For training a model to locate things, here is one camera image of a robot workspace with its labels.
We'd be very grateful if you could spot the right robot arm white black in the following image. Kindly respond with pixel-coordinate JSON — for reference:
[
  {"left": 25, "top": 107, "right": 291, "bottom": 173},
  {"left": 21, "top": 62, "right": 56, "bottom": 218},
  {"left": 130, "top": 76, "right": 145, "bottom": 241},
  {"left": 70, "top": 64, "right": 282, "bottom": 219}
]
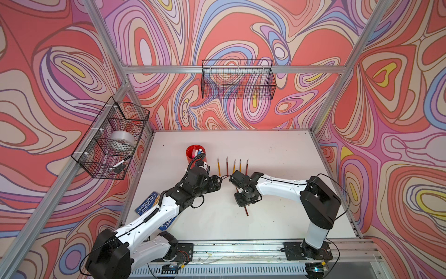
[{"left": 229, "top": 171, "right": 341, "bottom": 251}]

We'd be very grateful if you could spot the black wire basket left wall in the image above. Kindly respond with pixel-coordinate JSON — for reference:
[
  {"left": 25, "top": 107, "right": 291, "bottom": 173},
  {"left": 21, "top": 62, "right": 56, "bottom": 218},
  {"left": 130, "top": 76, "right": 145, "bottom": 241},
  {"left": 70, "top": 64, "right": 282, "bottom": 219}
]
[{"left": 72, "top": 97, "right": 150, "bottom": 180}]

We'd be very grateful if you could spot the black wire basket back wall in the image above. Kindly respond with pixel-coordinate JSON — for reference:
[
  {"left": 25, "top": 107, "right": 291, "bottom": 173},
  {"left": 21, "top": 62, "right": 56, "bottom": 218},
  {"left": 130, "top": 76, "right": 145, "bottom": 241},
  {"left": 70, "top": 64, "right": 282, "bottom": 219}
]
[{"left": 201, "top": 58, "right": 276, "bottom": 100}]

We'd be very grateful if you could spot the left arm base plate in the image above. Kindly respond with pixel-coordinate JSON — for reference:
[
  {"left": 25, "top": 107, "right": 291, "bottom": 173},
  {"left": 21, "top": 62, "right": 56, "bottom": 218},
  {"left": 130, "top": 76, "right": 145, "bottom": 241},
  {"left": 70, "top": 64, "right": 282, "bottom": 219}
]
[{"left": 152, "top": 242, "right": 194, "bottom": 263}]

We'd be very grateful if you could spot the red pen cup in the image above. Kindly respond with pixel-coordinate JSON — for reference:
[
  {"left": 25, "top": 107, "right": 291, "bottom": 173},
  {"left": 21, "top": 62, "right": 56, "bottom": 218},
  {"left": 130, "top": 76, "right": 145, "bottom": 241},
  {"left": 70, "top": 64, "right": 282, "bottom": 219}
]
[{"left": 186, "top": 144, "right": 206, "bottom": 163}]

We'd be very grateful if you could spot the white tape roll in basket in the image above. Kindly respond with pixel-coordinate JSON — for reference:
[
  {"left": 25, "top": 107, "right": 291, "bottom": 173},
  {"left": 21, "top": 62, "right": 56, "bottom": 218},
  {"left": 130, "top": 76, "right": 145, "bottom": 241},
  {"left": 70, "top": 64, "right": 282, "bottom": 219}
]
[{"left": 109, "top": 131, "right": 136, "bottom": 152}]

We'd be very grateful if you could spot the black wire basket wall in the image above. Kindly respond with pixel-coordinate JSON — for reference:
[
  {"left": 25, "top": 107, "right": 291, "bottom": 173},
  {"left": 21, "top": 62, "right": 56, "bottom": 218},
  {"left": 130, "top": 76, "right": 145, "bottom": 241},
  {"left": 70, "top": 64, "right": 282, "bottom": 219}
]
[
  {"left": 72, "top": 97, "right": 150, "bottom": 180},
  {"left": 201, "top": 58, "right": 276, "bottom": 100}
]

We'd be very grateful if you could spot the treehouse storey book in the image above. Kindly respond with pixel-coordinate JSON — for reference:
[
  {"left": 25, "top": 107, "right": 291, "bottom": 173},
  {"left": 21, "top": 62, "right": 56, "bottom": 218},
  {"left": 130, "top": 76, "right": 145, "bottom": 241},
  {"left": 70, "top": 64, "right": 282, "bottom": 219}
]
[{"left": 134, "top": 191, "right": 178, "bottom": 232}]

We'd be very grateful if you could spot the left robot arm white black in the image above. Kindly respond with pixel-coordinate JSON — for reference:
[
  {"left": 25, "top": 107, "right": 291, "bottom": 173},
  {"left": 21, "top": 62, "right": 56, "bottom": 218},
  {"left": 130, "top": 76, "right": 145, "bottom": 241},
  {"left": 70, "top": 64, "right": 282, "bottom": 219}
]
[{"left": 82, "top": 175, "right": 223, "bottom": 279}]

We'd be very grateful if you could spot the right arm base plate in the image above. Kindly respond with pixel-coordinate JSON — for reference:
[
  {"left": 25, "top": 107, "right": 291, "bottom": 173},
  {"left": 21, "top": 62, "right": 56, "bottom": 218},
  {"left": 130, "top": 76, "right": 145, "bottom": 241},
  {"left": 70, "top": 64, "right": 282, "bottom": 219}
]
[{"left": 280, "top": 241, "right": 333, "bottom": 262}]

